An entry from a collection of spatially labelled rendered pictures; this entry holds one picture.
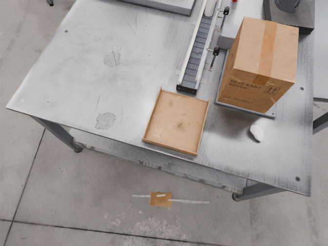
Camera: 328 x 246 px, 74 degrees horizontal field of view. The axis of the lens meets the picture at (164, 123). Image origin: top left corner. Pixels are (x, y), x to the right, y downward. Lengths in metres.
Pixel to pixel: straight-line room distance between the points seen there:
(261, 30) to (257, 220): 1.39
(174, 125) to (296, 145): 0.59
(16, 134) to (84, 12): 1.25
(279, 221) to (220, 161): 1.08
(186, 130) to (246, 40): 0.47
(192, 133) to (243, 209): 1.02
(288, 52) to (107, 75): 0.87
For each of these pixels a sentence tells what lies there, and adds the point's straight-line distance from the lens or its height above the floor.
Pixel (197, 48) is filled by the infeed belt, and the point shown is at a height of 0.88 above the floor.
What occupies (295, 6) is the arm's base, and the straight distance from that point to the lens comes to 1.68.
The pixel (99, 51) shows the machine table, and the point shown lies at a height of 0.83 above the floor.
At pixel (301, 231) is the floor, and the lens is 2.10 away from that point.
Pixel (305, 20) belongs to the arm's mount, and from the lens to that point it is 1.67.
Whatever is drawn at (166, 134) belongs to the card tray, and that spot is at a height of 0.83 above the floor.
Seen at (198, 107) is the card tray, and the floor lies 0.83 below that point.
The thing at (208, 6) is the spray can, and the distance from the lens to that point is 1.42.
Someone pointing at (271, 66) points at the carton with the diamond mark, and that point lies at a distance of 0.98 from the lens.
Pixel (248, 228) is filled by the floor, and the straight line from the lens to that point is 1.93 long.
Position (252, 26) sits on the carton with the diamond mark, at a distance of 1.10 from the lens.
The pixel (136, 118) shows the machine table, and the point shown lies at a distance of 1.09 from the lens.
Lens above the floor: 1.81
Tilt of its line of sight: 66 degrees down
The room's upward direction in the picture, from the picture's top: 2 degrees clockwise
